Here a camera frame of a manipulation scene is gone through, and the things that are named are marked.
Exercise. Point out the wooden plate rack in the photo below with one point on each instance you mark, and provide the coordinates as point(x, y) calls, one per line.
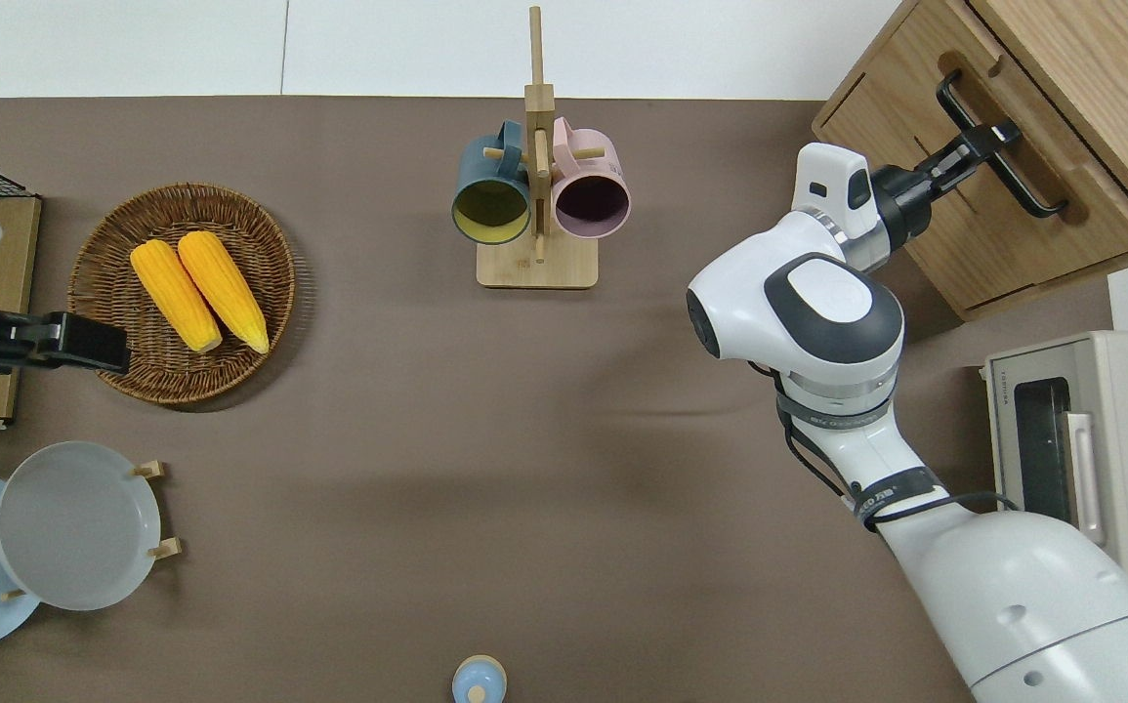
point(148, 471)

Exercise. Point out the pink mug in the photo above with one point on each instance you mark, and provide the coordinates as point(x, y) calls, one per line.
point(593, 171)

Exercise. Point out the yellow corn cob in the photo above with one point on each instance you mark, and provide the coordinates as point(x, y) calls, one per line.
point(173, 293)
point(222, 288)

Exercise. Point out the brown table mat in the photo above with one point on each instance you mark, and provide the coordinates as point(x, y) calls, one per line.
point(427, 439)

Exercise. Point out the light wooden drawer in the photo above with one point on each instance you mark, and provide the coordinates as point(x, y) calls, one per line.
point(1047, 156)

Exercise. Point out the dark blue mug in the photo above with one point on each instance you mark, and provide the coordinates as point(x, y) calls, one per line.
point(490, 171)

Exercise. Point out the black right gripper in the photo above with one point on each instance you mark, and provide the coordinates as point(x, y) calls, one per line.
point(903, 203)

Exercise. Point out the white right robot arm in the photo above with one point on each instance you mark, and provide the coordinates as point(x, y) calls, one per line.
point(817, 322)

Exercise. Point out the brown wicker basket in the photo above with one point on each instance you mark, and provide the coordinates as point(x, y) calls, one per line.
point(134, 225)

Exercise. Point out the wooden mug tree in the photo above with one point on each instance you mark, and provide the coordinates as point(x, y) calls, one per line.
point(536, 268)

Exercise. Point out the light wooden cabinet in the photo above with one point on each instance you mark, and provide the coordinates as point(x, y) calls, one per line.
point(1110, 88)

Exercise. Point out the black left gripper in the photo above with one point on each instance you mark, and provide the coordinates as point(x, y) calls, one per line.
point(31, 344)

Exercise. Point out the grey plate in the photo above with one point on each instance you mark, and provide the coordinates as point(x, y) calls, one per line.
point(75, 527)

